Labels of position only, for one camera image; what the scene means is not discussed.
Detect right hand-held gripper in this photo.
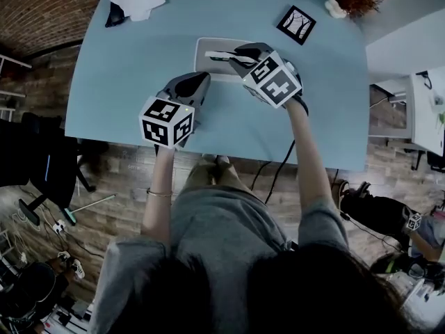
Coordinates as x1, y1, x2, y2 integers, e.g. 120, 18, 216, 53
229, 42, 304, 109

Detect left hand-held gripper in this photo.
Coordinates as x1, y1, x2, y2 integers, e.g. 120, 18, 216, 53
138, 71, 212, 150

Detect grey tissue box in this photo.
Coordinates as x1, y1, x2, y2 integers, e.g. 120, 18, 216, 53
193, 36, 273, 84

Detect person's left forearm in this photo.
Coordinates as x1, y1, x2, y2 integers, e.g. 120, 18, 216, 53
140, 145, 177, 247

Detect person's right forearm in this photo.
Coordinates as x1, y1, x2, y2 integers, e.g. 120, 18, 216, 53
284, 100, 337, 216

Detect person's khaki trousers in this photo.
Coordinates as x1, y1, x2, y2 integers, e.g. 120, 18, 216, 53
180, 158, 259, 202

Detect black pouch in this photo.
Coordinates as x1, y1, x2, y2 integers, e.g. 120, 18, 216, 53
104, 0, 127, 29

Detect person's grey shirt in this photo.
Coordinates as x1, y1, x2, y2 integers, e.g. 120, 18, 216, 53
88, 185, 350, 334

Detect white cloth pile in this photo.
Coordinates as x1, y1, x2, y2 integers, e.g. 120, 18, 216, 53
108, 0, 167, 23

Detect black office chair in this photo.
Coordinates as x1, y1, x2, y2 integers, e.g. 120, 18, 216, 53
0, 112, 97, 226

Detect black device on desk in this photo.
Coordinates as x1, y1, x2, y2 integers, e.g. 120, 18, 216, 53
414, 70, 433, 90

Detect white desk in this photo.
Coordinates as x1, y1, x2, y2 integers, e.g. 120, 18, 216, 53
368, 68, 445, 172

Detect white metal rack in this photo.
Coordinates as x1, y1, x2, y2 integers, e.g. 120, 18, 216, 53
0, 53, 33, 122

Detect small plant in white vase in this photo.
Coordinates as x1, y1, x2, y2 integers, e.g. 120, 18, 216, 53
430, 93, 445, 132

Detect black scooter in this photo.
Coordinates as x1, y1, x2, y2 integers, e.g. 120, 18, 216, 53
369, 251, 445, 282

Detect black picture frame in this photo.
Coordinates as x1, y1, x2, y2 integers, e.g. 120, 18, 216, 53
275, 4, 318, 47

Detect thin gold bracelet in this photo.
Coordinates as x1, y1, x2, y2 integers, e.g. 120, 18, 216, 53
145, 187, 174, 199

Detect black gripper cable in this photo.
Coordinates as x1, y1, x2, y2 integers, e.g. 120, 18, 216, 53
250, 138, 297, 205

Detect floor brush with metal handle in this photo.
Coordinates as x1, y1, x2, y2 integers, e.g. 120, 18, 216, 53
63, 193, 119, 227

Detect white floor cable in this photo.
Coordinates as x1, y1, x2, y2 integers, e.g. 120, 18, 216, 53
10, 200, 49, 267

